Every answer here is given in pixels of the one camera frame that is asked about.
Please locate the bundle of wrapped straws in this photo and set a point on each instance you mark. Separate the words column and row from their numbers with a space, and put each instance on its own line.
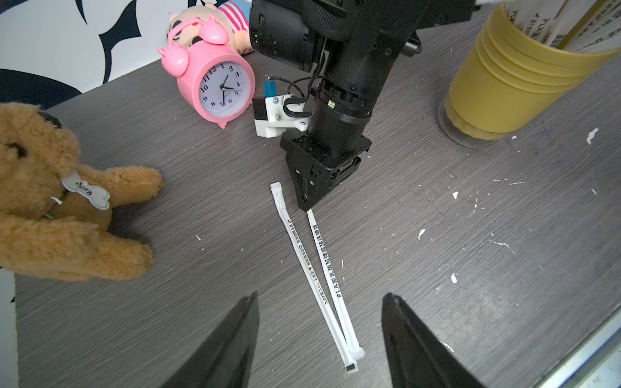
column 577, row 26

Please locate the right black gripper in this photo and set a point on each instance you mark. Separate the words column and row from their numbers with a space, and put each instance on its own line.
column 315, row 168

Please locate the brown teddy bear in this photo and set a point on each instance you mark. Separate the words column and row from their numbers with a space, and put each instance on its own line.
column 56, row 211

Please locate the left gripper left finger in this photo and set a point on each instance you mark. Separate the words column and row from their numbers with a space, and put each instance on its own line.
column 225, row 358

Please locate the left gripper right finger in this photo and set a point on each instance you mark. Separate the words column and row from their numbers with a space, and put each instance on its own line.
column 416, row 357

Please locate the white straw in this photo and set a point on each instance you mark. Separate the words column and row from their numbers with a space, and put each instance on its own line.
column 355, row 350
column 350, row 365

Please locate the pink alarm clock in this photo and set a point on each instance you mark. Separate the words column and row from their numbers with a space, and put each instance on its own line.
column 211, row 76

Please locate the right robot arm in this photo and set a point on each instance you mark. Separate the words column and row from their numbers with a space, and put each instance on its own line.
column 349, row 48

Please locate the yellow plastic cup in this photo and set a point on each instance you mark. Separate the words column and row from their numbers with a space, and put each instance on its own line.
column 507, row 80

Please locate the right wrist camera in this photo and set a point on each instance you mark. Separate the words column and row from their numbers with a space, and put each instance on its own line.
column 270, row 118

